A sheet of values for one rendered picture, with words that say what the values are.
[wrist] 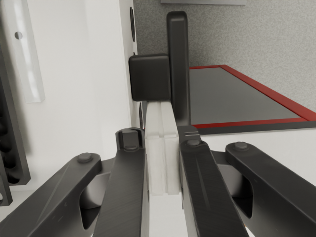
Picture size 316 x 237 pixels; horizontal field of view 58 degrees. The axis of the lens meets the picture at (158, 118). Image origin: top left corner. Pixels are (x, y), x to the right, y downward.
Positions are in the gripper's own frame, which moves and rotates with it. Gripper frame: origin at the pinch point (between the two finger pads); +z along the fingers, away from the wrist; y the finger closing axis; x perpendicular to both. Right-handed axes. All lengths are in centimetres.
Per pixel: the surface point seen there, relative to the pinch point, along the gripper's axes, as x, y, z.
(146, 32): 4, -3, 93
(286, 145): -8.8, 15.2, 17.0
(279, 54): -7, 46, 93
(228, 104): -8.2, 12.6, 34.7
